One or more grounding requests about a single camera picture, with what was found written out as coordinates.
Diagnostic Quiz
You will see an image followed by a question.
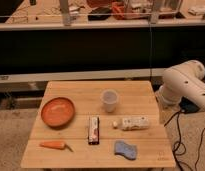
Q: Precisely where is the metal shelf post right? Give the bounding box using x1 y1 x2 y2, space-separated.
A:
150 0 163 24

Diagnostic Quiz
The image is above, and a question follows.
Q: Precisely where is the white plastic bottle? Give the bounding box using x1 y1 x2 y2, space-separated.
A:
112 116 150 131

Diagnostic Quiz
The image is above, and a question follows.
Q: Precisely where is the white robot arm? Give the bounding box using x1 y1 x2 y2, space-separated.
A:
158 60 205 111

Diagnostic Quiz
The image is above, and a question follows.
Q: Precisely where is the black cable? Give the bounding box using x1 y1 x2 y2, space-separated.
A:
163 109 205 171

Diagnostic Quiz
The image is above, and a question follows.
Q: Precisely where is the blue sponge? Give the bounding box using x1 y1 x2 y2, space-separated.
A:
114 140 137 160

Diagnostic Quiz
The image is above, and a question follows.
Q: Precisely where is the black object on shelf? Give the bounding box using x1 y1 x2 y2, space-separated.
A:
88 7 111 21

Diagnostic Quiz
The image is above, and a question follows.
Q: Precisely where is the orange bowl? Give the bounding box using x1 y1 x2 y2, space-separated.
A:
41 97 75 127

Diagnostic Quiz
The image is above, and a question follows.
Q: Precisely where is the orange tool on shelf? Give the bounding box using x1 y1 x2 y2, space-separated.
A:
112 2 125 20

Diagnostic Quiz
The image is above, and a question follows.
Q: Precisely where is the metal shelf post left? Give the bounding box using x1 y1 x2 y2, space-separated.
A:
59 0 71 26

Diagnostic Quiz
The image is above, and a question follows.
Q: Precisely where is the wooden table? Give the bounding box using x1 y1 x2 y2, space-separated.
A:
21 81 175 169

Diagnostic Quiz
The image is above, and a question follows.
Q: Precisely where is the orange carrot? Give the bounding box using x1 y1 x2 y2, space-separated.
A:
40 141 72 151

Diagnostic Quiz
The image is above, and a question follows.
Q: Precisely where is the metal shelf post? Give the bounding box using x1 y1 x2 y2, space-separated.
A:
59 0 71 26
150 0 163 24

